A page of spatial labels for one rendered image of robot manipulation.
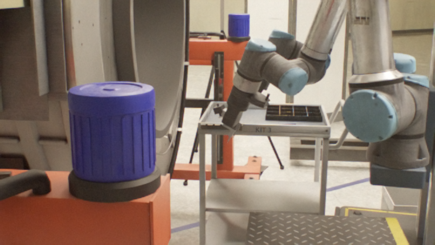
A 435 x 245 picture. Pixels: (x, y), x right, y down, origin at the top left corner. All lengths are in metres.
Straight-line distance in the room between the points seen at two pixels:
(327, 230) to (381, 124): 0.32
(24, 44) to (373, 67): 0.88
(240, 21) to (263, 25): 2.28
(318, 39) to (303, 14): 3.18
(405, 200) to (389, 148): 1.14
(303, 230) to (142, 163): 0.87
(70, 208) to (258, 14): 4.57
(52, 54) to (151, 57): 1.05
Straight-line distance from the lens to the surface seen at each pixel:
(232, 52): 2.92
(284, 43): 2.19
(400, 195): 2.84
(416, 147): 1.74
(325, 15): 1.76
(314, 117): 2.50
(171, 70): 2.20
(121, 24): 1.48
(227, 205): 2.48
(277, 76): 1.70
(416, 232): 2.29
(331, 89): 5.30
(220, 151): 3.02
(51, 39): 1.22
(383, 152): 1.73
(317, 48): 1.79
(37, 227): 0.80
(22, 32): 1.25
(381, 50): 1.55
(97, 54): 1.37
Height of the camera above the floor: 1.24
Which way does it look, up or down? 14 degrees down
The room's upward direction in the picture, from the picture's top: straight up
